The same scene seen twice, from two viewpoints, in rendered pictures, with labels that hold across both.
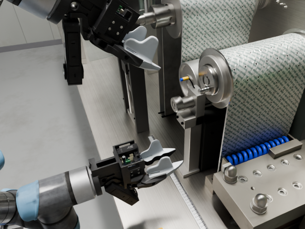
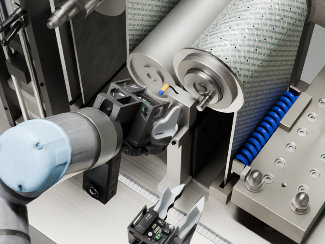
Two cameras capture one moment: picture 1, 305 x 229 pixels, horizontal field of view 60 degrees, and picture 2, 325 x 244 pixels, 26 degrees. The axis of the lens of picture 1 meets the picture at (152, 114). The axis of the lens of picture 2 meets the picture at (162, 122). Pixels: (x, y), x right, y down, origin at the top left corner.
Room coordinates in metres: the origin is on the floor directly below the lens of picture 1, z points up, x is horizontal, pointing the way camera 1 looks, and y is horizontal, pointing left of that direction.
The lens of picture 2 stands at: (-0.01, 0.34, 2.24)
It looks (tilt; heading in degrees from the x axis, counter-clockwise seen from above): 56 degrees down; 325
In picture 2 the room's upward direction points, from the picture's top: straight up
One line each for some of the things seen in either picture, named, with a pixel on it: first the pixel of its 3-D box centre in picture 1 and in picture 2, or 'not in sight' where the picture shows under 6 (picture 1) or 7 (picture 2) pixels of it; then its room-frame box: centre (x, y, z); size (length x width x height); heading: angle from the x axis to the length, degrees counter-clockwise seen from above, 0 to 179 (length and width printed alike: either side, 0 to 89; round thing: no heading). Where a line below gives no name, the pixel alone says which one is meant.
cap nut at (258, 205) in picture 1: (260, 201); (301, 200); (0.33, -0.23, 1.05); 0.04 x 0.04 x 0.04
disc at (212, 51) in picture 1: (214, 78); (208, 80); (0.55, -0.16, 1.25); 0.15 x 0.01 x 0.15; 19
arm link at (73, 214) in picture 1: (54, 219); not in sight; (0.35, 0.25, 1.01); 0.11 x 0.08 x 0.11; 69
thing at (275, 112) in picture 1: (260, 122); (263, 97); (0.53, -0.29, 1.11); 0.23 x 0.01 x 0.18; 109
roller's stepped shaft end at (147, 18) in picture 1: (142, 19); (60, 15); (0.75, 0.01, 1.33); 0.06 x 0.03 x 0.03; 109
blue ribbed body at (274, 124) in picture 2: (259, 151); (267, 128); (0.51, -0.29, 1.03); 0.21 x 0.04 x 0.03; 109
